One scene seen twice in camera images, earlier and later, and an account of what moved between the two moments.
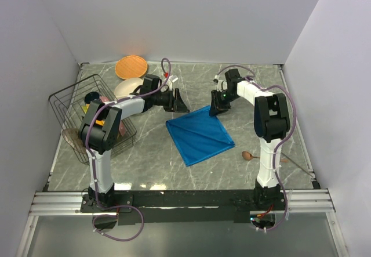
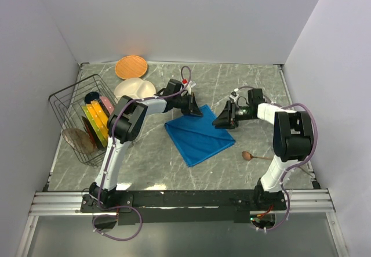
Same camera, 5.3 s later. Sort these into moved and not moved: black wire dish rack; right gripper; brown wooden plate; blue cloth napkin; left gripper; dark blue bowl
Moved: right gripper; left gripper
Not moved: brown wooden plate; blue cloth napkin; black wire dish rack; dark blue bowl
